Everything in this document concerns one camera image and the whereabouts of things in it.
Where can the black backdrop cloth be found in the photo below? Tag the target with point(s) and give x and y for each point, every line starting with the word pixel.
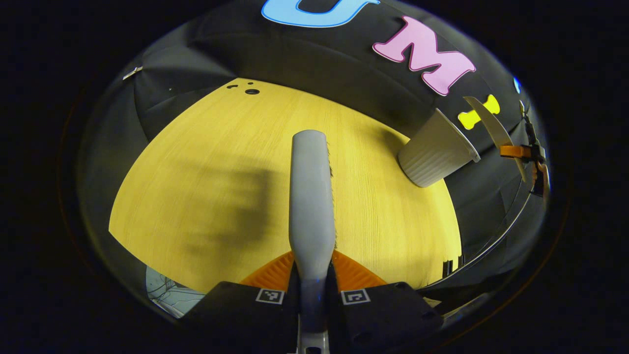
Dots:
pixel 319 69

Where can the small metal clip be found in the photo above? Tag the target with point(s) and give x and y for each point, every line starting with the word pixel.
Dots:
pixel 132 73

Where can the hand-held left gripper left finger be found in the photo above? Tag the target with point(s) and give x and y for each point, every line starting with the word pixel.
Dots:
pixel 245 319

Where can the small grey broom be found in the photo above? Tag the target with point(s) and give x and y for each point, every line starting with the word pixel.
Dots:
pixel 310 196

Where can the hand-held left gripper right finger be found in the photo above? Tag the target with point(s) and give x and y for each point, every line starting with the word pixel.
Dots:
pixel 383 319

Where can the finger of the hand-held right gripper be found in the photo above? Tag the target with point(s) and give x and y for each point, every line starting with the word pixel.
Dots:
pixel 516 151

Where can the white ribbed garbage bin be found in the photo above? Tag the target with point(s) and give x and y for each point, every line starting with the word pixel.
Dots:
pixel 435 155

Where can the wooden desktop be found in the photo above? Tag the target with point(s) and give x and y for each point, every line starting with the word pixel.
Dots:
pixel 206 196

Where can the grey dustpan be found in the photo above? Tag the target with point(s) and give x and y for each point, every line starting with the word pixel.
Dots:
pixel 494 128

